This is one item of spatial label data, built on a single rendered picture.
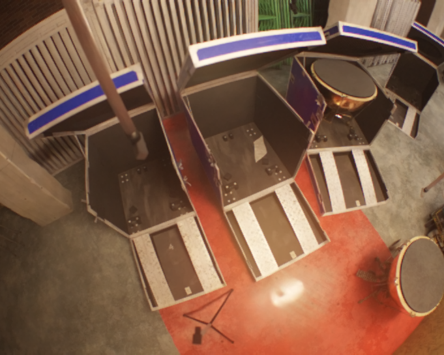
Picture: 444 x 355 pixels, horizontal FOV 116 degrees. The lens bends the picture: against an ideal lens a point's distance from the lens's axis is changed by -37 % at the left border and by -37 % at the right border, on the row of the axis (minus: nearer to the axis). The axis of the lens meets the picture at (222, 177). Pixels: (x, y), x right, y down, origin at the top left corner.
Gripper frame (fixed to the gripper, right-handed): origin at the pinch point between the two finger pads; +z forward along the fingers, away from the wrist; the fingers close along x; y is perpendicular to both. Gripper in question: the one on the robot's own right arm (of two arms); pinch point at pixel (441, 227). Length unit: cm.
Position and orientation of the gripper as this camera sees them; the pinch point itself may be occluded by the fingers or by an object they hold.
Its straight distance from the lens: 317.1
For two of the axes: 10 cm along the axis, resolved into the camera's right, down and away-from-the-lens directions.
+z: 0.5, 5.0, 8.6
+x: -2.5, -8.3, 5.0
